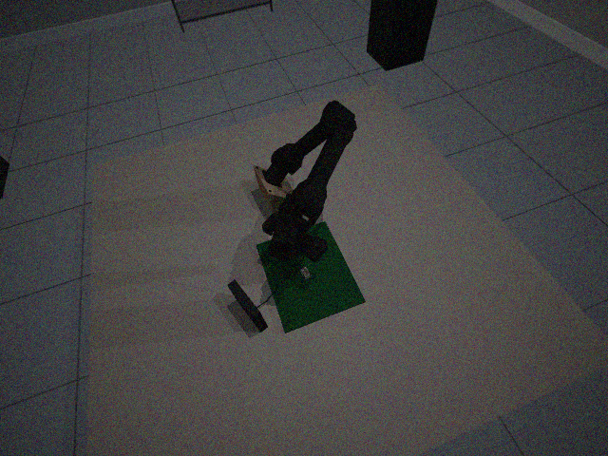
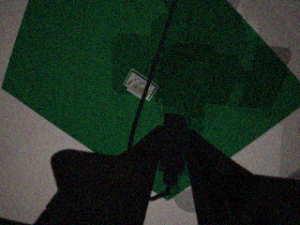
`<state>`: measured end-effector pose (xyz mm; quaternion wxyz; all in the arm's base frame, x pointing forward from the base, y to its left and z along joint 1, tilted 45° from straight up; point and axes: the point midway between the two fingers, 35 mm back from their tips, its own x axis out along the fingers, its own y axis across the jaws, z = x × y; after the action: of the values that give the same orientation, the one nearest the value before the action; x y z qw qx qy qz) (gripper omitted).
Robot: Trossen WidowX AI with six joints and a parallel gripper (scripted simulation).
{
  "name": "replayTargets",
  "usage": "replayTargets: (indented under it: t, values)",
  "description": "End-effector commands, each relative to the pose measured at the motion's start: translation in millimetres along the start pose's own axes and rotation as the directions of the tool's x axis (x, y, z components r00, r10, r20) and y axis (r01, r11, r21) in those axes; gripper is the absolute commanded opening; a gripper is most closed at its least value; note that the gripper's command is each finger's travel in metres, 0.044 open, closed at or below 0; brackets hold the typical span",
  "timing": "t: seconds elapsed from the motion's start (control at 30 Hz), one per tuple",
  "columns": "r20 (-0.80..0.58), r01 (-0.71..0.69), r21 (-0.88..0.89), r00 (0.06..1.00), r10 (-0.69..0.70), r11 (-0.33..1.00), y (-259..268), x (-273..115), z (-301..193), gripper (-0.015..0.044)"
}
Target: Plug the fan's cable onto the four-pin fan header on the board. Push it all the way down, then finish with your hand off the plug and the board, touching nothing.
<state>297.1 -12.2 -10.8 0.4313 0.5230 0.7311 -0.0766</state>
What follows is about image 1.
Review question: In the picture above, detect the green circuit board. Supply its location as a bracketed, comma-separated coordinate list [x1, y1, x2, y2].
[256, 221, 366, 333]

